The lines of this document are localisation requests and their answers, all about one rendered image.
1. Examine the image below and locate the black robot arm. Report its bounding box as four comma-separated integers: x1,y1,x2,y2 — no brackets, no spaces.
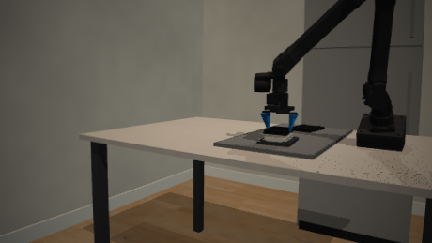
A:
254,0,396,133

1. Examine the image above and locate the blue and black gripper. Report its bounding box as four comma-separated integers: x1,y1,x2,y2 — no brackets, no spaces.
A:
261,106,298,133

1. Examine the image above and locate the white well plate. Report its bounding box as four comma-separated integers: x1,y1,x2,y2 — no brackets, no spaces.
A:
263,133,294,143

